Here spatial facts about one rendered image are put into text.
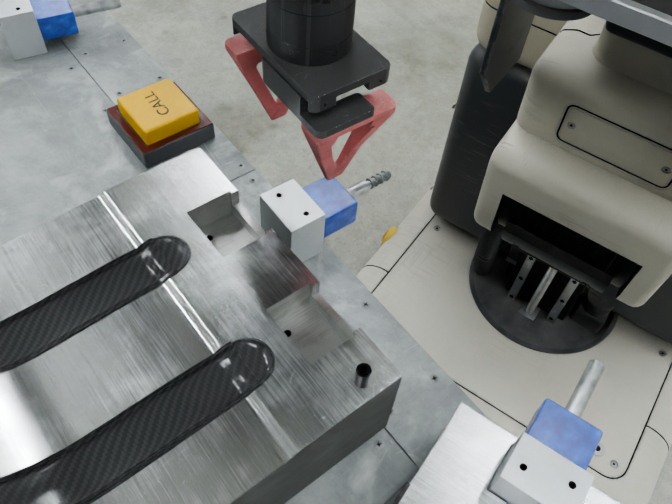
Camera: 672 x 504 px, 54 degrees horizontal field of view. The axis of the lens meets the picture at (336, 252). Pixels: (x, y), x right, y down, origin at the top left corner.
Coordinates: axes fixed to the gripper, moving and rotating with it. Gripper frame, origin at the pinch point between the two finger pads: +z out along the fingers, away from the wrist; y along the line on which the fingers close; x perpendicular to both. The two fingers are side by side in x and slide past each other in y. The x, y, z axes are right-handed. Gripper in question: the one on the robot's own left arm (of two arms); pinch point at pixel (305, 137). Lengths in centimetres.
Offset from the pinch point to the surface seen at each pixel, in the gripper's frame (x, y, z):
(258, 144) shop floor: 44, -83, 93
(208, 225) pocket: -8.7, -1.0, 6.2
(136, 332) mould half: -18.1, 6.3, 3.8
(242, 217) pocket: -6.4, 0.6, 5.1
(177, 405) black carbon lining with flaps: -18.2, 12.3, 4.3
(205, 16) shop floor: 60, -142, 94
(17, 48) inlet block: -12.4, -38.0, 11.4
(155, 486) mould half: -21.7, 16.3, 3.9
